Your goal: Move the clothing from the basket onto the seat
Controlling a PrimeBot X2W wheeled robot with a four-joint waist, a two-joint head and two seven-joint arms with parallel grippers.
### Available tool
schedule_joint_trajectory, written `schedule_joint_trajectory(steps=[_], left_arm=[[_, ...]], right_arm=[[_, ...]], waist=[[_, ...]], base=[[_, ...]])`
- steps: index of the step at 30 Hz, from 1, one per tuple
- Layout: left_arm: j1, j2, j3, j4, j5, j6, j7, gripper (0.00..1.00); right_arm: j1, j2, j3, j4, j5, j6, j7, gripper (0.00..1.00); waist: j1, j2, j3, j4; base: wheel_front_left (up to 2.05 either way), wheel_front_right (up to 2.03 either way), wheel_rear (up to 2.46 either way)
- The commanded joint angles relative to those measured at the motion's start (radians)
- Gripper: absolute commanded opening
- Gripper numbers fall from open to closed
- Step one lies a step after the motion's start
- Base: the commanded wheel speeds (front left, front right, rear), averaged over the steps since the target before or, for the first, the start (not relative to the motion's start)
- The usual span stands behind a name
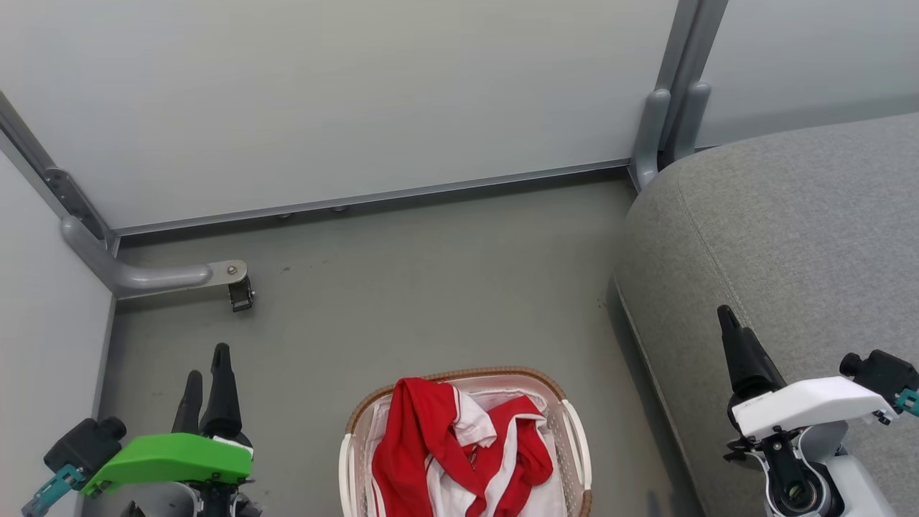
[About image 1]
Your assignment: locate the grey partition bottom rail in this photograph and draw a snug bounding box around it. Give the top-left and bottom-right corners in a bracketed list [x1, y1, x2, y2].
[113, 159, 634, 238]

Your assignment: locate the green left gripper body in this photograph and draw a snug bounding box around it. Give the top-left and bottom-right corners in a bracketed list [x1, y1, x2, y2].
[80, 432, 253, 498]

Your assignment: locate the small black caster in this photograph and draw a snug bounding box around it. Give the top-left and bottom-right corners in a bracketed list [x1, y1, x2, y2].
[228, 276, 256, 313]

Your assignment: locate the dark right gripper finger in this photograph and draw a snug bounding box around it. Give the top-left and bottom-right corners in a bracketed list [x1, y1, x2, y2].
[742, 328, 788, 394]
[717, 305, 763, 397]

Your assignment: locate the teal left camera connector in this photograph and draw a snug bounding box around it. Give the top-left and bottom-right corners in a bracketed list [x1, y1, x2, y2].
[21, 465, 86, 517]

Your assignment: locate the grey partition post double foot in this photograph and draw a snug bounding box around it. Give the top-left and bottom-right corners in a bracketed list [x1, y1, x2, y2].
[630, 0, 730, 192]

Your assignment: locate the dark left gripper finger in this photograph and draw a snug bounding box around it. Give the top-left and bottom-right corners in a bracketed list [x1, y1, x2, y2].
[171, 371, 205, 435]
[199, 343, 253, 447]

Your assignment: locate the white laundry basket brown rim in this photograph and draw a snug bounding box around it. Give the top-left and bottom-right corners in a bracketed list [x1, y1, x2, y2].
[339, 367, 594, 517]

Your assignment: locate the grey fabric sofa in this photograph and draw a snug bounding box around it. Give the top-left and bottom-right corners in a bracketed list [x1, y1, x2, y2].
[612, 113, 919, 517]

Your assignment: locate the red and white jersey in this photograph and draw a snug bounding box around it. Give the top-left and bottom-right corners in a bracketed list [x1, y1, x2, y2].
[370, 377, 555, 517]

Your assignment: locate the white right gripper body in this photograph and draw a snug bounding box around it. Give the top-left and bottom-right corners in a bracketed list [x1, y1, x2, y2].
[729, 376, 899, 441]

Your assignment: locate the grey partition post curved foot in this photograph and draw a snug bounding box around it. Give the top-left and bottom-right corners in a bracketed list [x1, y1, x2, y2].
[0, 92, 249, 300]

